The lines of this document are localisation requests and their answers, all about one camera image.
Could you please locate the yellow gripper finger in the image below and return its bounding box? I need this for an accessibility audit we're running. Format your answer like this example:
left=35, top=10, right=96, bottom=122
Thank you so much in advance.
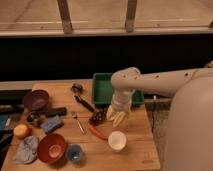
left=121, top=111, right=130, bottom=122
left=106, top=106, right=115, bottom=121

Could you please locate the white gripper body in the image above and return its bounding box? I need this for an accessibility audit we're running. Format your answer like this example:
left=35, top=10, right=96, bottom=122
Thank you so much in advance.
left=111, top=90, right=135, bottom=113

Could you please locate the yellow banana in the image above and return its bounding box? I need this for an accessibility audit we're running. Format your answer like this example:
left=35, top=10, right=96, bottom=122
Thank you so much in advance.
left=112, top=112, right=122, bottom=127

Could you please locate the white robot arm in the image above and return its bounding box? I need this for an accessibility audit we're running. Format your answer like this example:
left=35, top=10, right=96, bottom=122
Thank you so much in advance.
left=107, top=67, right=213, bottom=171

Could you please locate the green plastic tray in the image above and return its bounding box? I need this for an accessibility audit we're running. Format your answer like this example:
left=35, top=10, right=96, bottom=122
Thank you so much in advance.
left=91, top=72, right=145, bottom=108

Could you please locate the bunch of dark grapes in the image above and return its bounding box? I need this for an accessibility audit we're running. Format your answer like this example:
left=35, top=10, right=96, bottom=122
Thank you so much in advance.
left=89, top=109, right=107, bottom=126

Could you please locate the white cup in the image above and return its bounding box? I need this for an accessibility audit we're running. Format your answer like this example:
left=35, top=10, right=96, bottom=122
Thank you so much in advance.
left=108, top=131, right=127, bottom=152

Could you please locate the metal spoon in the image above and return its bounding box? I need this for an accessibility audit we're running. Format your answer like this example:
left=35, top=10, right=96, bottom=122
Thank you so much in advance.
left=71, top=112, right=86, bottom=135

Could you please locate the small blue bowl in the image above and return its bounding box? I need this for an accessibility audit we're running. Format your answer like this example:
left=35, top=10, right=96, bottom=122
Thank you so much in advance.
left=66, top=144, right=83, bottom=163

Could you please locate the blue sponge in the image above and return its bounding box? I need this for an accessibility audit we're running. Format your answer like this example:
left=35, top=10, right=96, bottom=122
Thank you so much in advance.
left=41, top=115, right=63, bottom=134

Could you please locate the black rectangular block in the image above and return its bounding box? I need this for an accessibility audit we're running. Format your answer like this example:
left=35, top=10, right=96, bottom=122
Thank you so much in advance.
left=45, top=107, right=67, bottom=117

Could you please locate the red bowl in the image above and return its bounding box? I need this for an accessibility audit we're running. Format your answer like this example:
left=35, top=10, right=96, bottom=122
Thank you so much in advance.
left=37, top=133, right=67, bottom=164

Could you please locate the purple bowl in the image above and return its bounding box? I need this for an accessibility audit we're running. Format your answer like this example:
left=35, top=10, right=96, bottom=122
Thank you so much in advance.
left=23, top=89, right=49, bottom=111

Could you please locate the small dark metal cup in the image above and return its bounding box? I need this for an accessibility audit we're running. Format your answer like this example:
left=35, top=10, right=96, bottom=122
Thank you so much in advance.
left=27, top=112, right=41, bottom=127

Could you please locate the orange fruit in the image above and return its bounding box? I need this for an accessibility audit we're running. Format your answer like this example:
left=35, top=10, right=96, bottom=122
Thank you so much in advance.
left=13, top=124, right=31, bottom=139

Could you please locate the grey crumpled cloth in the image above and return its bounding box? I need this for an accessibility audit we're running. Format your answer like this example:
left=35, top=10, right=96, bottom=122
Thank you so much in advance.
left=13, top=136, right=39, bottom=164

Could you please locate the black handled ice cream scoop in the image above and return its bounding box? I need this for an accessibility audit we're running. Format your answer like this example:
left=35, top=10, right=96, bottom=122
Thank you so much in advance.
left=71, top=83, right=94, bottom=112

